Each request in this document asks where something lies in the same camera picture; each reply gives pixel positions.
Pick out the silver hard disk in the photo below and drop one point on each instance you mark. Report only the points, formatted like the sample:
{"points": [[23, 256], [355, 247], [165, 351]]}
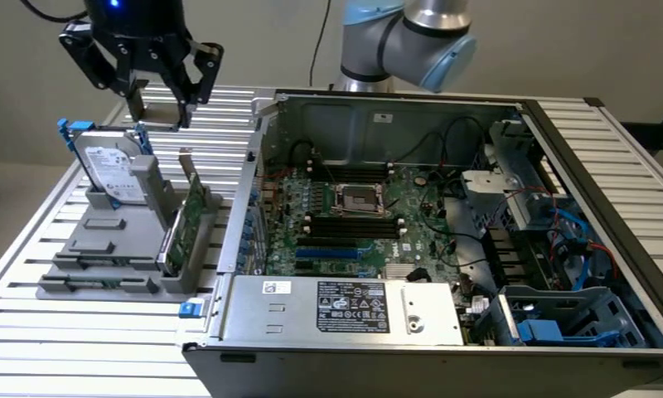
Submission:
{"points": [[111, 166]]}

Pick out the blue expansion slot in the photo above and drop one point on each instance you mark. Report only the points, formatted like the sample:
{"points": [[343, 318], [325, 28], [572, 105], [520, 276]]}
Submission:
{"points": [[329, 253]]}

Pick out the green motherboard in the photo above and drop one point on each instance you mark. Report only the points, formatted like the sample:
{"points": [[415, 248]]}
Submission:
{"points": [[415, 244]]}

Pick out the square cpu chip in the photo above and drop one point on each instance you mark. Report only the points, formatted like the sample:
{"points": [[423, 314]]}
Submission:
{"points": [[160, 115]]}

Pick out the grey parts rack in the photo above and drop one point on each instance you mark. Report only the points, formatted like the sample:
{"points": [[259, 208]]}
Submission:
{"points": [[116, 232]]}

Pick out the blue case latch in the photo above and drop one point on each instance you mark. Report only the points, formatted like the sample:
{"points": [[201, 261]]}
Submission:
{"points": [[191, 310]]}

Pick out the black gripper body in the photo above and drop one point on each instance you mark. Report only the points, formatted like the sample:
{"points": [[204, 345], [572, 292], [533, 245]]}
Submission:
{"points": [[137, 25]]}

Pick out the blue disk bay tab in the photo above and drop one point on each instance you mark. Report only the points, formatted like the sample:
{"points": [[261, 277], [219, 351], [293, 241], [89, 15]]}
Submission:
{"points": [[538, 331]]}

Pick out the metal drive cage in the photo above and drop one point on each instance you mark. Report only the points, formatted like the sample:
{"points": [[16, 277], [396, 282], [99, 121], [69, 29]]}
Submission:
{"points": [[509, 195]]}

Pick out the black ram slot bank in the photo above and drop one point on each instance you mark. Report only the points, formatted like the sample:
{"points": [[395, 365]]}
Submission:
{"points": [[353, 171]]}

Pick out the black ram slot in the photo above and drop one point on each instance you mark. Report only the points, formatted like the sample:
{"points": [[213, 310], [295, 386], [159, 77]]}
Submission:
{"points": [[356, 219], [356, 225], [356, 235], [356, 230]]}

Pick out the grey disk bay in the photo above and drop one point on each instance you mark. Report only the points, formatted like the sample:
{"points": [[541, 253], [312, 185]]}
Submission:
{"points": [[574, 307]]}

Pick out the blue disk carrier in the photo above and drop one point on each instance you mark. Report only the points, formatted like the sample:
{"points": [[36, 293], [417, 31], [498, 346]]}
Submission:
{"points": [[67, 137]]}

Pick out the cpu socket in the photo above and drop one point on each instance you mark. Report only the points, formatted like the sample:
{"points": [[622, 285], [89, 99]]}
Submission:
{"points": [[359, 201]]}

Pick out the green graphics card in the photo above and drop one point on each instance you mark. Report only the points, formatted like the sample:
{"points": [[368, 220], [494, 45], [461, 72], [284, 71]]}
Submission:
{"points": [[185, 224]]}

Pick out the silver power supply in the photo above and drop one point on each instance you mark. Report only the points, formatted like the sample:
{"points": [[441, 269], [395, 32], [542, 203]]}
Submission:
{"points": [[309, 315]]}

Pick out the silver heat sink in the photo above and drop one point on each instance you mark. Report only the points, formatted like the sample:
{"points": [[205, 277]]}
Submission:
{"points": [[401, 272]]}

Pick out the black expansion slot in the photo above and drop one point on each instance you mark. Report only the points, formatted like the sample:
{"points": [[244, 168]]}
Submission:
{"points": [[329, 242]]}

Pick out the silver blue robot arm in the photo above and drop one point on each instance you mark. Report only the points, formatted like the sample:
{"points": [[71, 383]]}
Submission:
{"points": [[415, 45]]}

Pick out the black open pc case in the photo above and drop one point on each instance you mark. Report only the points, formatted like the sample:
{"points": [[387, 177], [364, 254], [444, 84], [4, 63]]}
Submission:
{"points": [[420, 373]]}

